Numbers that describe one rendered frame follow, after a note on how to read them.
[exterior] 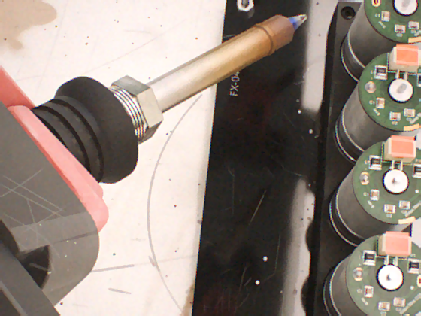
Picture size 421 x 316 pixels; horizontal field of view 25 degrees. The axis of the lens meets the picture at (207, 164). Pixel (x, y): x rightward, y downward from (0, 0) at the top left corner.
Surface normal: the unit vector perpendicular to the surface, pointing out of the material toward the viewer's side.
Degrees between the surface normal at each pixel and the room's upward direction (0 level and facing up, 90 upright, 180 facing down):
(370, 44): 90
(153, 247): 0
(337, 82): 0
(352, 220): 90
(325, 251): 0
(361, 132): 90
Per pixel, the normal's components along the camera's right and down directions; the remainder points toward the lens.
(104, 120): 0.00, -0.02
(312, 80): 0.04, -0.25
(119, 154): 0.19, 0.54
